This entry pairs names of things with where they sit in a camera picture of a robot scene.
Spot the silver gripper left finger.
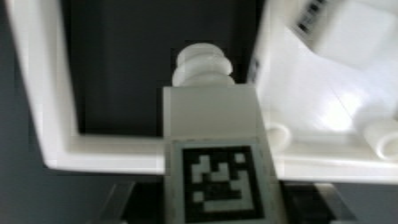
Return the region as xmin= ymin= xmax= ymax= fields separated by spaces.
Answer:
xmin=87 ymin=182 xmax=135 ymax=224

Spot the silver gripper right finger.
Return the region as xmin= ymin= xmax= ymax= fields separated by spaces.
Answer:
xmin=283 ymin=182 xmax=361 ymax=224

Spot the white square table top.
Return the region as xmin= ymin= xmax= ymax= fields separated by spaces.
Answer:
xmin=249 ymin=0 xmax=398 ymax=185

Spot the white front obstacle bar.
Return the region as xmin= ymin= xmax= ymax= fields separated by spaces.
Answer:
xmin=5 ymin=0 xmax=165 ymax=175

